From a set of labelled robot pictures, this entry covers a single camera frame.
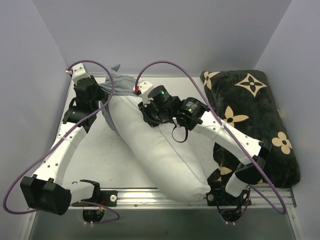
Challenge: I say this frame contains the grey pillowcase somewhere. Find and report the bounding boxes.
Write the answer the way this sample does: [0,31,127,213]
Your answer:
[99,64,136,131]

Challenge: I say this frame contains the white pillow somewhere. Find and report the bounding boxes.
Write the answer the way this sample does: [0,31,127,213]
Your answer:
[108,95,211,203]

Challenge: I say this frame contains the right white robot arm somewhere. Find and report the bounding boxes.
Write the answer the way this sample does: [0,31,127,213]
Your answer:
[133,81,272,205]

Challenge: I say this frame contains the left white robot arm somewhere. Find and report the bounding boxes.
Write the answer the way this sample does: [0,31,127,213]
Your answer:
[20,76,104,216]

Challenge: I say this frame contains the black floral plush pillow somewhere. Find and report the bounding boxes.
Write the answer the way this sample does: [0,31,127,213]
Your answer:
[200,70,300,189]

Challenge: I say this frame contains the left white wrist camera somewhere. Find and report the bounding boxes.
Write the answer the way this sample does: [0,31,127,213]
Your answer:
[65,63,90,85]

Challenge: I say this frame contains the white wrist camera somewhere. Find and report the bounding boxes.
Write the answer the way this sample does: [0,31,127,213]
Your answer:
[65,63,90,85]
[133,80,154,104]

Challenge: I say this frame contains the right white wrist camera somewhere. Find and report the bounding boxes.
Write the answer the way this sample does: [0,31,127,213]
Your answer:
[133,80,154,104]

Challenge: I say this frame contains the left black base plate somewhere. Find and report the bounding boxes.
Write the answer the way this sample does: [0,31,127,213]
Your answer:
[84,189,118,207]

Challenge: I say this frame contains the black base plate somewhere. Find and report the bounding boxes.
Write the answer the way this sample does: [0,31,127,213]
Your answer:
[206,188,250,207]
[84,189,118,207]

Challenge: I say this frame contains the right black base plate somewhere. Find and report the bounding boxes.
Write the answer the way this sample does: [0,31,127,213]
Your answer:
[206,188,250,207]

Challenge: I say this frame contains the aluminium front rail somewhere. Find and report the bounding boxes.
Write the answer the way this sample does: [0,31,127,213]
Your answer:
[69,186,297,210]

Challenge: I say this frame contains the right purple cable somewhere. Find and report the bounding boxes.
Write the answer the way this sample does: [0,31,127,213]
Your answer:
[136,60,287,223]

